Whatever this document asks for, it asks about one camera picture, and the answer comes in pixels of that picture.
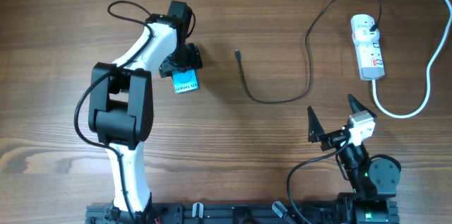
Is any teal screen smartphone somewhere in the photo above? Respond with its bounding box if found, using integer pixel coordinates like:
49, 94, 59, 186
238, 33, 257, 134
172, 70, 199, 94

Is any white charger plug adapter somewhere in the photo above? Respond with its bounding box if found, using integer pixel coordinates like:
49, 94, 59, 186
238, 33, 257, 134
352, 26, 380, 46

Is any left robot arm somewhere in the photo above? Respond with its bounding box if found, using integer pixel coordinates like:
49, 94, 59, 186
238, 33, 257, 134
74, 1, 203, 223

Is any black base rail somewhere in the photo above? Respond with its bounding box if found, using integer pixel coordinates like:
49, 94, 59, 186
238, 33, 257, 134
85, 201, 400, 224

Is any white power strip cord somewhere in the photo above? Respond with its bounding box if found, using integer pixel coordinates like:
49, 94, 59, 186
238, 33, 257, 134
371, 0, 452, 119

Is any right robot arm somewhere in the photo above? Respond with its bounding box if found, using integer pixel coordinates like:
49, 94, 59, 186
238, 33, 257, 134
307, 95, 402, 224

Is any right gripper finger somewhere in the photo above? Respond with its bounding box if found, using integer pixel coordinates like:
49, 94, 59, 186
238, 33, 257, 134
307, 106, 325, 143
347, 94, 377, 118

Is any white power strip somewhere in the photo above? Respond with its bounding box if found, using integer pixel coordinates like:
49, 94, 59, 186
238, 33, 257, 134
350, 14, 385, 81

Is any black USB charging cable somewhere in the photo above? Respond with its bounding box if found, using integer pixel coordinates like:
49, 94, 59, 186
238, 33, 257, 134
234, 0, 383, 105

